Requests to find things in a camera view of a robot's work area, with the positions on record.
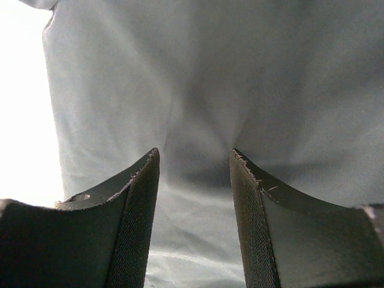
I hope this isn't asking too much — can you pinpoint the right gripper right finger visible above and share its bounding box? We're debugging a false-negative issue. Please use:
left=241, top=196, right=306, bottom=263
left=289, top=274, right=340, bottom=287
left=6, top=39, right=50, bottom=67
left=229, top=149, right=383, bottom=287

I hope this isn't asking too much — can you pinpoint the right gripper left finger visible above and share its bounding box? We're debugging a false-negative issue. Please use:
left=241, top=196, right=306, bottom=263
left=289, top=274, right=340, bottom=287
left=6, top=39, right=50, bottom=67
left=1, top=149, right=160, bottom=287

